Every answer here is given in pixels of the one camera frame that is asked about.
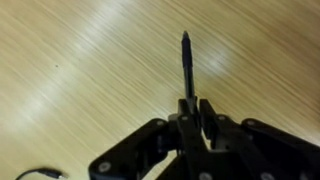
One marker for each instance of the black pen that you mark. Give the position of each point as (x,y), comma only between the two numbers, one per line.
(187,66)

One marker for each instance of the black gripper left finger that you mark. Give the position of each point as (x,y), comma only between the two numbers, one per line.
(140,150)

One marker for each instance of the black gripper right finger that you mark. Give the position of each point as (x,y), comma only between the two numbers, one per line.
(266,150)

